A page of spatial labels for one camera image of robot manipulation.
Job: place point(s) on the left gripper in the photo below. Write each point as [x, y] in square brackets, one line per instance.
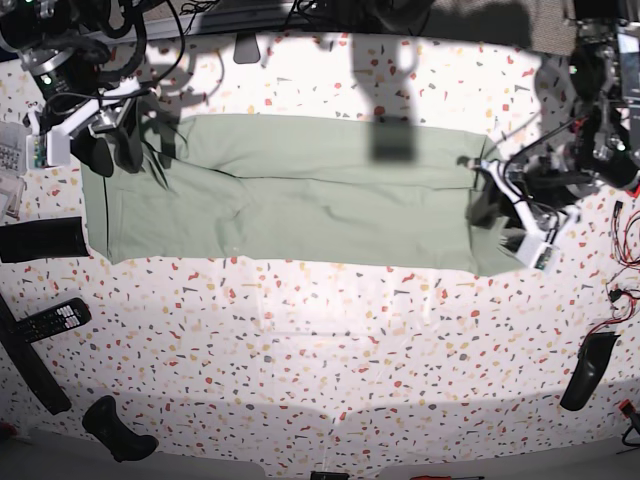
[532, 197]

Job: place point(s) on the light green T-shirt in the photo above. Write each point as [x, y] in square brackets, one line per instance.
[298, 188]

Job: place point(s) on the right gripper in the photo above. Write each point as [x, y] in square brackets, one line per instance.
[115, 108]

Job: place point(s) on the red handled screwdriver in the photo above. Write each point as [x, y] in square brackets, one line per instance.
[429, 477]

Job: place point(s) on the small black box bottom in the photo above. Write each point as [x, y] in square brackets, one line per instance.
[322, 475]

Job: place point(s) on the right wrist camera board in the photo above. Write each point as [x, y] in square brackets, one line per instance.
[44, 151]

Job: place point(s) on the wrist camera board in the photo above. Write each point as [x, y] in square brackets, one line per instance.
[538, 254]
[44, 151]

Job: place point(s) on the red black device right edge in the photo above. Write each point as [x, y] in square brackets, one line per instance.
[634, 192]

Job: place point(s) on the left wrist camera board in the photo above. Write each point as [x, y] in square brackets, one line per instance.
[538, 254]

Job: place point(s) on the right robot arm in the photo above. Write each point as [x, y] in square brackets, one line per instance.
[84, 68]

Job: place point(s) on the long black bar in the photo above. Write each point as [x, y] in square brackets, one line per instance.
[32, 369]

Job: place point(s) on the clear plastic parts box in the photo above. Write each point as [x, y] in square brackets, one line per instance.
[13, 167]

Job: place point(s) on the black TV remote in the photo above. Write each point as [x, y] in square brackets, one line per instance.
[59, 319]

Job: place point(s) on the black curved handle right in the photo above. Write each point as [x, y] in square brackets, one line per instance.
[593, 359]

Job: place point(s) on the black camera stand base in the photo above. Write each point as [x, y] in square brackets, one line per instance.
[246, 49]

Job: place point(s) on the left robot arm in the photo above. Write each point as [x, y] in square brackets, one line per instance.
[601, 135]

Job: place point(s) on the red clip lower right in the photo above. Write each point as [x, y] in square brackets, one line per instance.
[626, 407]

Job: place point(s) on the black cylindrical speaker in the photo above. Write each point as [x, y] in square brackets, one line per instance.
[43, 239]

